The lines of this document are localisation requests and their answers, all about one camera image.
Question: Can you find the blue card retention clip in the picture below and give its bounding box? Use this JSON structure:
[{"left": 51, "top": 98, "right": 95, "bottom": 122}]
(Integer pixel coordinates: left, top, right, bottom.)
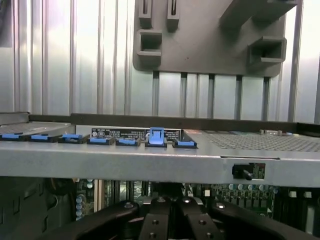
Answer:
[
  {"left": 116, "top": 136, "right": 141, "bottom": 147},
  {"left": 29, "top": 133, "right": 55, "bottom": 143},
  {"left": 174, "top": 139, "right": 198, "bottom": 149},
  {"left": 60, "top": 133, "right": 85, "bottom": 144},
  {"left": 148, "top": 126, "right": 166, "bottom": 147},
  {"left": 89, "top": 135, "right": 114, "bottom": 146},
  {"left": 0, "top": 132, "right": 28, "bottom": 142}
]

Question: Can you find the grey plastic parts rack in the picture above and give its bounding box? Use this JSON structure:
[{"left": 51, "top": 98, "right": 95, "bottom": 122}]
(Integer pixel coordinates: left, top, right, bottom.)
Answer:
[{"left": 132, "top": 0, "right": 299, "bottom": 77}]

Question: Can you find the green motherboard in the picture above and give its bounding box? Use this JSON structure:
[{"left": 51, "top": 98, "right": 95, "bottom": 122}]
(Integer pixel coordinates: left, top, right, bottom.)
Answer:
[{"left": 72, "top": 178, "right": 320, "bottom": 227}]

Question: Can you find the open black grey PC case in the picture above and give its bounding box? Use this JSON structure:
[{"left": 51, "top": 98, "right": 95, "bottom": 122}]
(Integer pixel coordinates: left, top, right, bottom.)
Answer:
[{"left": 0, "top": 111, "right": 320, "bottom": 240}]

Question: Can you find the black intrusion switch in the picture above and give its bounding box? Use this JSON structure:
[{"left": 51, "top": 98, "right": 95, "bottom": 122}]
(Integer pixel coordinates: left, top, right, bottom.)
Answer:
[{"left": 231, "top": 162, "right": 254, "bottom": 181}]

